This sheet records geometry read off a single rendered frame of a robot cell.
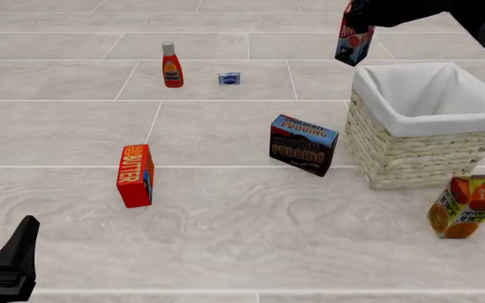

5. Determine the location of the small blue printed box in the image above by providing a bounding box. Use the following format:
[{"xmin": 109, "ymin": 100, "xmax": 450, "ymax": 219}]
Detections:
[{"xmin": 217, "ymin": 72, "xmax": 243, "ymax": 87}]

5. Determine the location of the white cloth basket liner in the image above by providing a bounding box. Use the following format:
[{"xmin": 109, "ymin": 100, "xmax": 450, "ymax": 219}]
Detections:
[{"xmin": 353, "ymin": 61, "xmax": 485, "ymax": 139}]

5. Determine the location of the pale woven wicker basket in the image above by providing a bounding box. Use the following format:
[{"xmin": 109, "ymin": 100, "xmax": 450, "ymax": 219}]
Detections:
[{"xmin": 344, "ymin": 91, "xmax": 485, "ymax": 191}]

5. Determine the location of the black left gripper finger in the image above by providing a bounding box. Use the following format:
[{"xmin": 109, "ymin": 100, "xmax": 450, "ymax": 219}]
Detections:
[{"xmin": 0, "ymin": 215, "xmax": 41, "ymax": 280}]

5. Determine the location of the orange juice carton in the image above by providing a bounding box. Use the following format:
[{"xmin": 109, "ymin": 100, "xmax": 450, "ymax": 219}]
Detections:
[{"xmin": 426, "ymin": 174, "xmax": 485, "ymax": 240}]

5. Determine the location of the red butter box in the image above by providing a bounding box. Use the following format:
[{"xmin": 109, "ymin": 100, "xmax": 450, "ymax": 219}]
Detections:
[{"xmin": 115, "ymin": 144, "xmax": 156, "ymax": 210}]

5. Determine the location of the red and blue milk carton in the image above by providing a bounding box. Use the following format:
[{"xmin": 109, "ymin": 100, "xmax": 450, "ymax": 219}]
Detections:
[{"xmin": 334, "ymin": 11, "xmax": 376, "ymax": 68}]

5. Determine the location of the red ketchup bottle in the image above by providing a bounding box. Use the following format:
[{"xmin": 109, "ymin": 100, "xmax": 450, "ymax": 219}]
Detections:
[{"xmin": 161, "ymin": 40, "xmax": 185, "ymax": 88}]

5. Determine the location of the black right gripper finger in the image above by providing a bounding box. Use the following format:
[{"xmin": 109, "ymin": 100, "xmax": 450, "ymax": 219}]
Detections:
[{"xmin": 343, "ymin": 0, "xmax": 370, "ymax": 33}]

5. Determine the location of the chocolate pudding box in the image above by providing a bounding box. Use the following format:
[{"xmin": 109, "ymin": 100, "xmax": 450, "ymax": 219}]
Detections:
[{"xmin": 269, "ymin": 114, "xmax": 339, "ymax": 178}]

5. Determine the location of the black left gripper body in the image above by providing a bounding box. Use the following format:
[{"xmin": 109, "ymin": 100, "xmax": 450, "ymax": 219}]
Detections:
[{"xmin": 0, "ymin": 273, "xmax": 38, "ymax": 303}]

